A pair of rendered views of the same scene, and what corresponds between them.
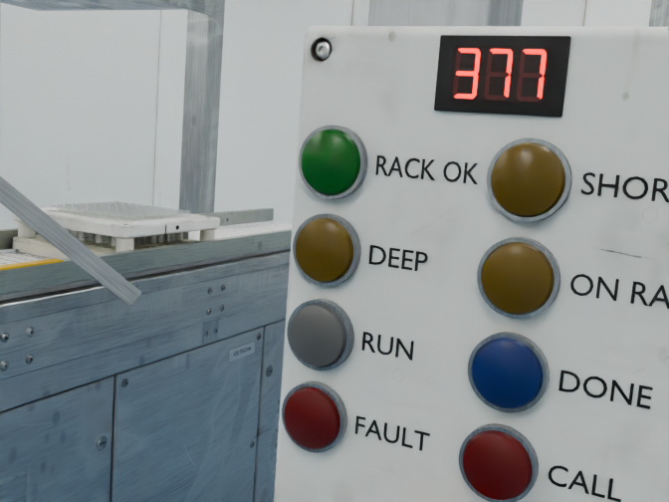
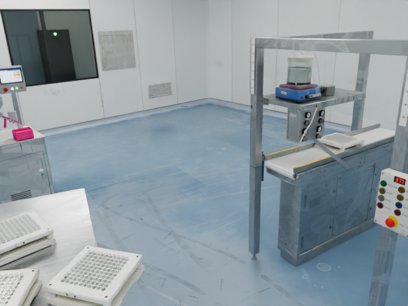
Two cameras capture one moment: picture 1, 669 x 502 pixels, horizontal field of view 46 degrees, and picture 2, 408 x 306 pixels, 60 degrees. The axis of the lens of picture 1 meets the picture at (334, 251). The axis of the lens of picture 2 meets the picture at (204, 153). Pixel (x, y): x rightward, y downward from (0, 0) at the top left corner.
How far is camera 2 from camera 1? 1.45 m
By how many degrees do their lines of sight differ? 33
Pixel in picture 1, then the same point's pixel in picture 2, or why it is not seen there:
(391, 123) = (389, 181)
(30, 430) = (322, 187)
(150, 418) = (344, 186)
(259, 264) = (374, 149)
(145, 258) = (346, 153)
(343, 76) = (385, 176)
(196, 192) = (356, 123)
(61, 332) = (329, 170)
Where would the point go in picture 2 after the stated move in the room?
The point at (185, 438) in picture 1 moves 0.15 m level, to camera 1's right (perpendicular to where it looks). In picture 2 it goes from (352, 190) to (373, 194)
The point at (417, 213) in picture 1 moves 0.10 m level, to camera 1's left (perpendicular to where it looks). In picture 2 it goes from (391, 189) to (366, 185)
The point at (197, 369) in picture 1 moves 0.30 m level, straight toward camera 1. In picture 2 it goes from (356, 174) to (356, 191)
